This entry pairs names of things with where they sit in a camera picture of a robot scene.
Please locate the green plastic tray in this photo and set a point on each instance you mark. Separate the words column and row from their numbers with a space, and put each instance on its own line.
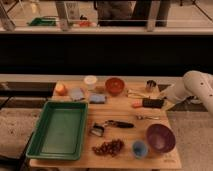
column 59, row 132

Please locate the small metal clip tool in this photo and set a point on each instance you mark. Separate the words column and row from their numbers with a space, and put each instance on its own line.
column 97, row 130

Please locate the black handled peeler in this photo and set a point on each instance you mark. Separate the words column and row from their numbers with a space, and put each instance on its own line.
column 119, row 124

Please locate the red-orange bowl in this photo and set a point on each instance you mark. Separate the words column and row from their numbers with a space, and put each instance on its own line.
column 114, row 86

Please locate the blue sponge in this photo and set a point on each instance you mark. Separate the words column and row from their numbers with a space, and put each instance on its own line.
column 97, row 98

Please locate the wooden table board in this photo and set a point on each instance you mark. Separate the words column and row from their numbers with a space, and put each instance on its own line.
column 116, row 108

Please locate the small blue cup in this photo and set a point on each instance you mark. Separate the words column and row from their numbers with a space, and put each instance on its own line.
column 140, row 150

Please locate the light blue cloth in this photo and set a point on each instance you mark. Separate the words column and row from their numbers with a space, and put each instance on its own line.
column 76, row 94

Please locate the green object in background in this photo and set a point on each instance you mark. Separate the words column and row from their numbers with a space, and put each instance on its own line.
column 43, row 21

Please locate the silver fork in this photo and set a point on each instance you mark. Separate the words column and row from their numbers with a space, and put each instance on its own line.
column 147, row 117

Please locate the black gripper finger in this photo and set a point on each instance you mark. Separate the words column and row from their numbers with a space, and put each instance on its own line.
column 152, row 103

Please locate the orange carrot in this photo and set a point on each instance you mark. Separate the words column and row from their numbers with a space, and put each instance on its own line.
column 136, row 104

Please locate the purple bowl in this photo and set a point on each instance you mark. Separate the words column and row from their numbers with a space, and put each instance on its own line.
column 160, row 138

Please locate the white cup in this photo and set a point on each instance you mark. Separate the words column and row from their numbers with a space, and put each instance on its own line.
column 90, row 81

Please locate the metal cup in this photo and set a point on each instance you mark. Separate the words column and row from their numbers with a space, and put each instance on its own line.
column 150, row 85

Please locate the person in background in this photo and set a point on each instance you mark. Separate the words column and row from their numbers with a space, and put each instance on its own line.
column 115, row 10

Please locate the bunch of dark grapes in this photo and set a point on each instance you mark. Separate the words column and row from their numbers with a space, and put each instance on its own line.
column 111, row 148

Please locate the orange fruit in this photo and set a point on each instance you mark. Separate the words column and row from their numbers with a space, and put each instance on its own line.
column 60, row 89

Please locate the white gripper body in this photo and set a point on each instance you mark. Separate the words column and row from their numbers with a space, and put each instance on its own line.
column 169, row 99

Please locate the metal tongs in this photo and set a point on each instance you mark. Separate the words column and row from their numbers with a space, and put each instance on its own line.
column 136, row 94

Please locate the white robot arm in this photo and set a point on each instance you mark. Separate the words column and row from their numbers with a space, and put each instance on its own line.
column 193, row 83

